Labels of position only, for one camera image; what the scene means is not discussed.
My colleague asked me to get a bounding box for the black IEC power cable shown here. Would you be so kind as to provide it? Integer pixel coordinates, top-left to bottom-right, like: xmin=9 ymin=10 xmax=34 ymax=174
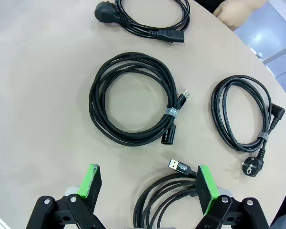
xmin=94 ymin=0 xmax=191 ymax=45

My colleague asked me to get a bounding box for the black USB cable blue plug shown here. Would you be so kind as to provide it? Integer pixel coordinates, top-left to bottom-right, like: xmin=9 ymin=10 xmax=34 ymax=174
xmin=133 ymin=157 xmax=205 ymax=229

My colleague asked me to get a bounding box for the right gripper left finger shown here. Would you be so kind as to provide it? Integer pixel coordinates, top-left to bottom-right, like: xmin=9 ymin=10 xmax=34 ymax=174
xmin=26 ymin=164 xmax=103 ymax=229

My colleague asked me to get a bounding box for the black angled-plug power cable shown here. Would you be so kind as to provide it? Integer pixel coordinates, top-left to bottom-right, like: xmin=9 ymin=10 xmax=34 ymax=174
xmin=211 ymin=75 xmax=286 ymax=177

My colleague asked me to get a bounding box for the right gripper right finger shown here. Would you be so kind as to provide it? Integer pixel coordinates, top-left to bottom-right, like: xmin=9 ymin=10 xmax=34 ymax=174
xmin=195 ymin=165 xmax=270 ymax=229

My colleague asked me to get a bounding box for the person's left hand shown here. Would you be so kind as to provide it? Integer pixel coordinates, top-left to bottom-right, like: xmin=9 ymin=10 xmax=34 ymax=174
xmin=213 ymin=0 xmax=255 ymax=31

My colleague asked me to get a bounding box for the black braided USB extension cable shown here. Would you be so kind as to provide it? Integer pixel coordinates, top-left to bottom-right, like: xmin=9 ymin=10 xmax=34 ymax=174
xmin=88 ymin=52 xmax=191 ymax=146

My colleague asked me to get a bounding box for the person in black t-shirt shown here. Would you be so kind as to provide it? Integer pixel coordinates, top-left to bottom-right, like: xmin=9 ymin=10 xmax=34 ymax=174
xmin=194 ymin=0 xmax=227 ymax=14

